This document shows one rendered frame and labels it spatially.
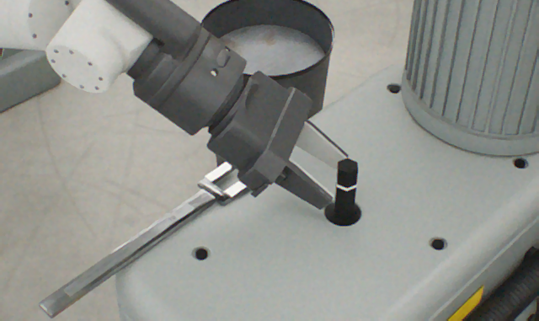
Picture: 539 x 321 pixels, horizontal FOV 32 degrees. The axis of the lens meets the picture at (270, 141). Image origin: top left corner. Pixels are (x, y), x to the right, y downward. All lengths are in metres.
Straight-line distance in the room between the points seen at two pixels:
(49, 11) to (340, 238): 0.35
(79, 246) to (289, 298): 2.60
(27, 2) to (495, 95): 0.46
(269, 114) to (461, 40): 0.21
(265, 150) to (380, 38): 3.48
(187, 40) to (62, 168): 2.93
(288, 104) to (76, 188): 2.79
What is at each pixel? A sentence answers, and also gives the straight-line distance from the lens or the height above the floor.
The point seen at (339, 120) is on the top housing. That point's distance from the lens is 1.04.
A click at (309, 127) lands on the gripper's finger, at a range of 0.91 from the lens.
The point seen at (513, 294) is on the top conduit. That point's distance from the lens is 1.01.
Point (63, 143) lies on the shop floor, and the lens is 3.83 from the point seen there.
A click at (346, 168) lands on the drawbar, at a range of 0.89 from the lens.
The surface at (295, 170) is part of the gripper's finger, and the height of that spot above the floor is 1.97.
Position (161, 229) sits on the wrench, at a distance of 0.92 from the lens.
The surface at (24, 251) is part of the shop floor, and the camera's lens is 3.47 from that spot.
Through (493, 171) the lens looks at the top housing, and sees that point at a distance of 1.00.
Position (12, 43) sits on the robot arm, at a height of 2.03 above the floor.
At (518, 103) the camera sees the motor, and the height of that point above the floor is 1.96.
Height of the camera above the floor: 2.58
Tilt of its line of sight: 43 degrees down
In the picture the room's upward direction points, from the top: 1 degrees clockwise
